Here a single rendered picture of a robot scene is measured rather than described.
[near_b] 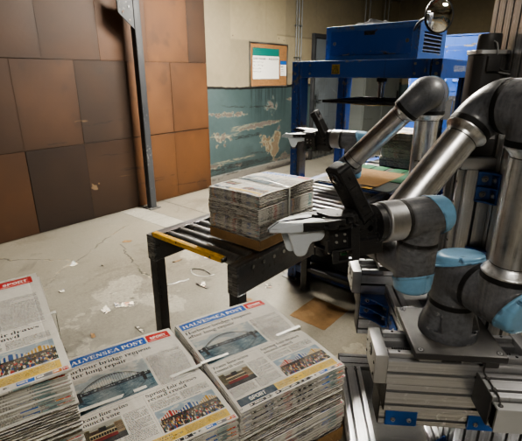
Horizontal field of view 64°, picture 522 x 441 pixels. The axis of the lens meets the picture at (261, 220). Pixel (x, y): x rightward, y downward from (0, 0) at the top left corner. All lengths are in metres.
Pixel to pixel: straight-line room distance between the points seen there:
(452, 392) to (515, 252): 0.46
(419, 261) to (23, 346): 0.69
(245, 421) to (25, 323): 0.46
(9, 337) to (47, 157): 3.77
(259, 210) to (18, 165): 3.15
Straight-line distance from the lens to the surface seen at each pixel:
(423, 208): 0.80
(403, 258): 0.84
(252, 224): 1.63
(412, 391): 1.30
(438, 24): 2.48
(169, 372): 1.03
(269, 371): 1.01
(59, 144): 4.56
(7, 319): 0.87
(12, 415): 0.73
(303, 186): 1.81
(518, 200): 0.99
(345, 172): 0.70
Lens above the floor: 1.47
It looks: 19 degrees down
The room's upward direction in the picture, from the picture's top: straight up
